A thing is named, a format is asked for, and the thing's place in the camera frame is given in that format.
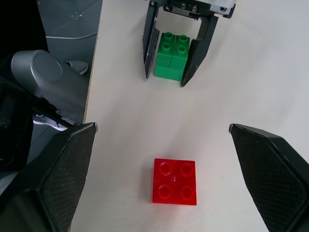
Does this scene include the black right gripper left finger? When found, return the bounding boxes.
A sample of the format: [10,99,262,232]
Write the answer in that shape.
[0,122,98,232]

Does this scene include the black and white sneaker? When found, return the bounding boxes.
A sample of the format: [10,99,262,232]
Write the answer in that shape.
[32,108,72,131]

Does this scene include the red toy brick cube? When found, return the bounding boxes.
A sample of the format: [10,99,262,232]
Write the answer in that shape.
[151,158,197,206]

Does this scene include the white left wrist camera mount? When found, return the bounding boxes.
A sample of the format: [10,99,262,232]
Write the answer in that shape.
[208,0,237,18]

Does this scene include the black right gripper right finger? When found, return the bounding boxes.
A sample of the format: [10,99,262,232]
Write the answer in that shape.
[228,123,309,232]

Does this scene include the green toy brick cube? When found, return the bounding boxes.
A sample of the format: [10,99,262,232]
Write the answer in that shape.
[154,32,190,82]

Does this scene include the silver robot body part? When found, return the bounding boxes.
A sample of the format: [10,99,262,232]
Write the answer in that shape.
[10,49,90,126]

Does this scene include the grey sneaker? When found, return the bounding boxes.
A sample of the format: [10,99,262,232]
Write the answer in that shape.
[64,60,89,76]

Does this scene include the black robot body part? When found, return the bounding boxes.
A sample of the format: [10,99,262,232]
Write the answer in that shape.
[0,54,34,171]

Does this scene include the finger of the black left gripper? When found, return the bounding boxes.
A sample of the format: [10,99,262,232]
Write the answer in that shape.
[180,15,220,87]
[142,3,161,80]

